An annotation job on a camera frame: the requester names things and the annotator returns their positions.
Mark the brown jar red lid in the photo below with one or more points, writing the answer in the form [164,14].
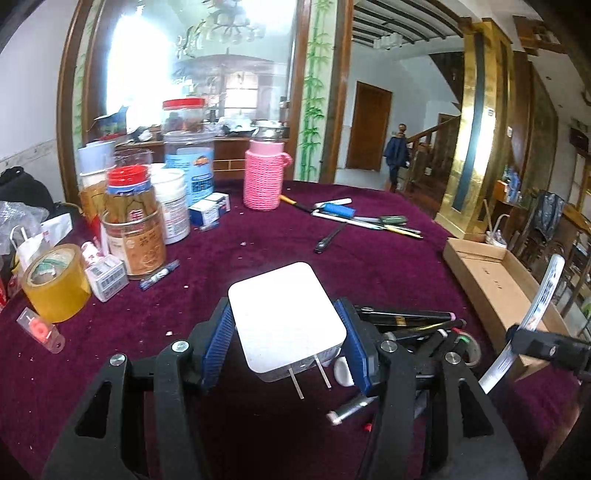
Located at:
[132,220]

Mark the white power adapter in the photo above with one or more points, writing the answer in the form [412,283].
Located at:
[286,323]

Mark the person in dark jacket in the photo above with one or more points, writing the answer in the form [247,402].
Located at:
[397,155]

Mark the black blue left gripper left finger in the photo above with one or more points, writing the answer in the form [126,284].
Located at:
[104,438]

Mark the small white barcode box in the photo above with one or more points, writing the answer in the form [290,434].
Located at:
[106,277]

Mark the white medicine bottle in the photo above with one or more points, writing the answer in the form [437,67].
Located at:
[170,192]

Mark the pink knitted bottle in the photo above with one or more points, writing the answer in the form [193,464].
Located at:
[265,161]

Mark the small blue white box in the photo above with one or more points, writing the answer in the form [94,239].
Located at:
[208,211]

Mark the yellow tape roll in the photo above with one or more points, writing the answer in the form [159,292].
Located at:
[56,284]

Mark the blue label plastic jar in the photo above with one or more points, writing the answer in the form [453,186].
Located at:
[191,152]

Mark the clear jar red lid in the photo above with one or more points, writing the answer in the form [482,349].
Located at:
[184,114]

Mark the dark blue marker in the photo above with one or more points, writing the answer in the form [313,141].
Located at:
[158,275]

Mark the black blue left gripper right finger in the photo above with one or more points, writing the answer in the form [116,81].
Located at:
[465,436]

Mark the black pen gold band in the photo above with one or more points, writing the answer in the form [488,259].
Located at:
[400,318]

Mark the blue lighter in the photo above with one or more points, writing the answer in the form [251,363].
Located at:
[341,211]

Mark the black marker green end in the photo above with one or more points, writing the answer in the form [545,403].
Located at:
[413,340]

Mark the white stick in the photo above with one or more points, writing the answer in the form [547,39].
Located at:
[339,202]

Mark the clear pouch pink item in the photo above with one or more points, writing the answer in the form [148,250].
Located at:
[43,332]

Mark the cardboard box tray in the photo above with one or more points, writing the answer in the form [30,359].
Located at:
[501,290]

